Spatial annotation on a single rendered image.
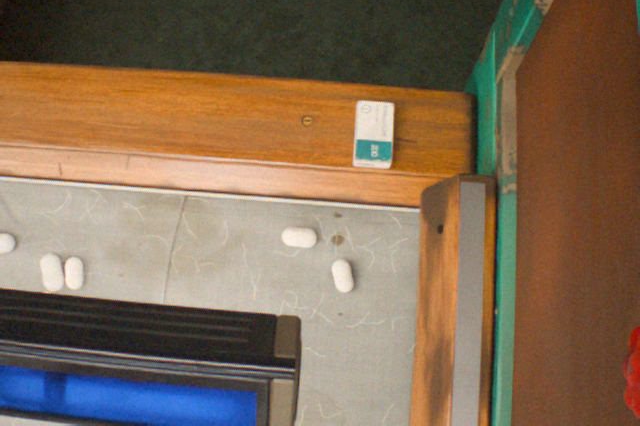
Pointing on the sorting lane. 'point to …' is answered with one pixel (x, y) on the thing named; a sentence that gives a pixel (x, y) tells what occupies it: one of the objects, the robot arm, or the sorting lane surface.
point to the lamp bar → (145, 363)
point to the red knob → (632, 373)
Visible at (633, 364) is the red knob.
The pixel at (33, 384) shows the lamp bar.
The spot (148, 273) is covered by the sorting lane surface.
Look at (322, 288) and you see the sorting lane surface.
